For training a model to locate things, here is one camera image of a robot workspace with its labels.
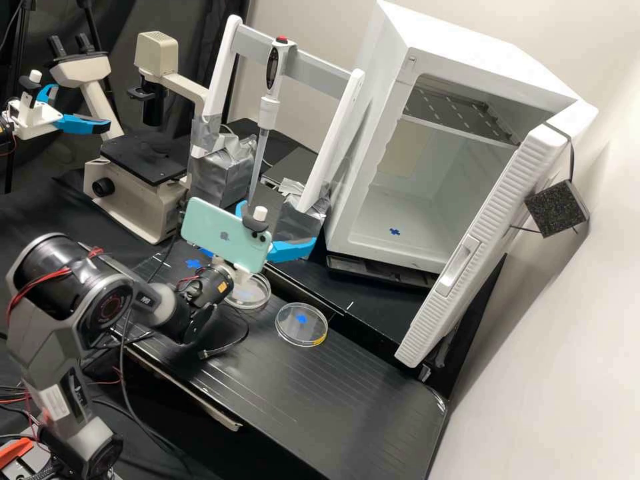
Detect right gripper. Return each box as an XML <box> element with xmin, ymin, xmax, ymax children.
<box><xmin>209</xmin><ymin>199</ymin><xmax>317</xmax><ymax>289</ymax></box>

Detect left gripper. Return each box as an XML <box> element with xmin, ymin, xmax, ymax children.
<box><xmin>7</xmin><ymin>83</ymin><xmax>113</xmax><ymax>141</ymax></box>

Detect petri dish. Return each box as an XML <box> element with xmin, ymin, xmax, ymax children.
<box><xmin>223</xmin><ymin>272</ymin><xmax>272</xmax><ymax>311</ymax></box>

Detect black platform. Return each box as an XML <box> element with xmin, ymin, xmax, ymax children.
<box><xmin>122</xmin><ymin>249</ymin><xmax>447</xmax><ymax>480</ymax></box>
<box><xmin>261</xmin><ymin>147</ymin><xmax>322</xmax><ymax>190</ymax></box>
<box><xmin>263</xmin><ymin>252</ymin><xmax>507</xmax><ymax>401</ymax></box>

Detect petri dish lid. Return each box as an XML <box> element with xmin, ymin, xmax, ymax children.
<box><xmin>274</xmin><ymin>301</ymin><xmax>330</xmax><ymax>347</ymax></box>

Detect cream microscope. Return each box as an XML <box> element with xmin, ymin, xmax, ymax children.
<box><xmin>47</xmin><ymin>31</ymin><xmax>209</xmax><ymax>246</ymax></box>

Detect pipette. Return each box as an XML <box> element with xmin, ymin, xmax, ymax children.
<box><xmin>247</xmin><ymin>35</ymin><xmax>297</xmax><ymax>209</ymax></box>

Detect white pipette stand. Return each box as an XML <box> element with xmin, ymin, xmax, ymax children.
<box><xmin>188</xmin><ymin>14</ymin><xmax>367</xmax><ymax>242</ymax></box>

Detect incubator door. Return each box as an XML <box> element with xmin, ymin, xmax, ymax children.
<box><xmin>394</xmin><ymin>121</ymin><xmax>591</xmax><ymax>369</ymax></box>

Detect white incubator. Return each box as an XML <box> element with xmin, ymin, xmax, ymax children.
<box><xmin>323</xmin><ymin>0</ymin><xmax>599</xmax><ymax>277</ymax></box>

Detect right wrist camera phone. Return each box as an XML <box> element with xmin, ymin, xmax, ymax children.
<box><xmin>179</xmin><ymin>195</ymin><xmax>275</xmax><ymax>275</ymax></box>

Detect black cable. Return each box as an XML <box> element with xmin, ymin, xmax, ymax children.
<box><xmin>119</xmin><ymin>309</ymin><xmax>251</xmax><ymax>362</ymax></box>

